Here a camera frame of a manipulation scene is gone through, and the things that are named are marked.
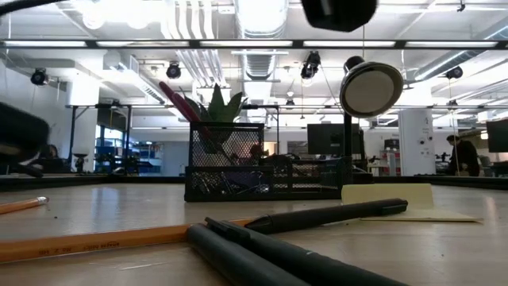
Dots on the black binder clip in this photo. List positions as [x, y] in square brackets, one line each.
[210, 184]

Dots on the silver ventilation duct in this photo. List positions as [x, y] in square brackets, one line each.
[260, 24]

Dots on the black mesh desk organizer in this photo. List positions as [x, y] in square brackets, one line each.
[246, 182]

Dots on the person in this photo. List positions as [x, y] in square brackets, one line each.
[462, 157]
[49, 157]

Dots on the black ceiling spotlight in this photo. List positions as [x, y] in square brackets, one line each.
[309, 67]
[173, 70]
[454, 72]
[39, 76]

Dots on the orange wooden pencil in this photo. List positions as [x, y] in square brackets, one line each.
[20, 205]
[99, 240]

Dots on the yellow sticky note pad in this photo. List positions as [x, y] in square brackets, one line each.
[397, 196]

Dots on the black computer monitor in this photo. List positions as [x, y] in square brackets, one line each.
[498, 136]
[329, 139]

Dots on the black gooseneck desk lamp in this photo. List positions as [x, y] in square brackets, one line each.
[371, 89]

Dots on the black rail with light strips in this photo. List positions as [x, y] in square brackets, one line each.
[246, 43]

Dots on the red pen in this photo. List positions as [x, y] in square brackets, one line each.
[178, 103]

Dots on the snake plant in white pot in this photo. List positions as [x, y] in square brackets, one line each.
[220, 105]

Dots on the black metal station frame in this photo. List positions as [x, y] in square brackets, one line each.
[129, 139]

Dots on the black ballpoint pen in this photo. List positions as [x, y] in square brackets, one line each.
[238, 262]
[325, 214]
[301, 260]

